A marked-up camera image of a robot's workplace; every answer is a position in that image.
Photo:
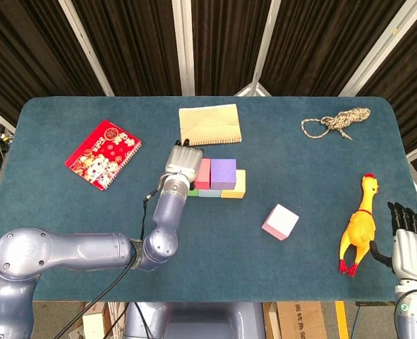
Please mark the white cardboard box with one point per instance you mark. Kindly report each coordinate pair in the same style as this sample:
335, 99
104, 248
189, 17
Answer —
93, 321

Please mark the green foam cube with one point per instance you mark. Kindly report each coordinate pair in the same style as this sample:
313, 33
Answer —
193, 193

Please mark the pink foam cube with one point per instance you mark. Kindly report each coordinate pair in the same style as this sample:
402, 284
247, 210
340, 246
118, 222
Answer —
280, 222

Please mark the brown printed cardboard box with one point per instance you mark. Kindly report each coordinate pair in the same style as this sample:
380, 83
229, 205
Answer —
300, 321

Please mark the pale yellow spiral notebook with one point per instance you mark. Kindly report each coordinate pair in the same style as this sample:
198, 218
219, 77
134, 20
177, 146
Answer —
210, 123

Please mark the yellow foam cube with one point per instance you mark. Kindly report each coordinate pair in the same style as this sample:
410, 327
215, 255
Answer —
234, 193

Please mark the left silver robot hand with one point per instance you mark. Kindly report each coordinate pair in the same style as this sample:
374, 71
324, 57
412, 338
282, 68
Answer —
183, 160

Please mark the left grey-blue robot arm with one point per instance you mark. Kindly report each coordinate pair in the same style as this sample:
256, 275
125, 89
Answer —
70, 250

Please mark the yellow rubber chicken toy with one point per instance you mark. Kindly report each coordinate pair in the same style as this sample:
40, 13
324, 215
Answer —
358, 229

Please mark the light blue foam cube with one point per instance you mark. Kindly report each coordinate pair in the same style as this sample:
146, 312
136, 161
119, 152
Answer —
210, 193

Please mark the dark brown pleated curtain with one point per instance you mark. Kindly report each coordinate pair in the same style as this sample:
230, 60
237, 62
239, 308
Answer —
141, 46

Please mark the purple foam cube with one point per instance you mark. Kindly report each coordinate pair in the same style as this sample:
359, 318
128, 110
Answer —
223, 173

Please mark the teal felt table cover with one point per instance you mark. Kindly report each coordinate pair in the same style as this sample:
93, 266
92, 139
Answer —
229, 268

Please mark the red spiral notebook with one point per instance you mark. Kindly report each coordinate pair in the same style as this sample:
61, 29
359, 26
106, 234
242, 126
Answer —
98, 148

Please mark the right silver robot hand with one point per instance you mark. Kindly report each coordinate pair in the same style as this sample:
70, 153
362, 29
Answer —
414, 254

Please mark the grey-blue robot torso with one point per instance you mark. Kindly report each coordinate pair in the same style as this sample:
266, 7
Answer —
201, 321

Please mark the red foam cube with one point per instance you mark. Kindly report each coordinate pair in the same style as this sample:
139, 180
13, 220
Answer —
204, 173

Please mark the white metal frame post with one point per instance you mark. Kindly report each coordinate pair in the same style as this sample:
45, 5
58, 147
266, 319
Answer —
86, 46
267, 35
184, 46
381, 46

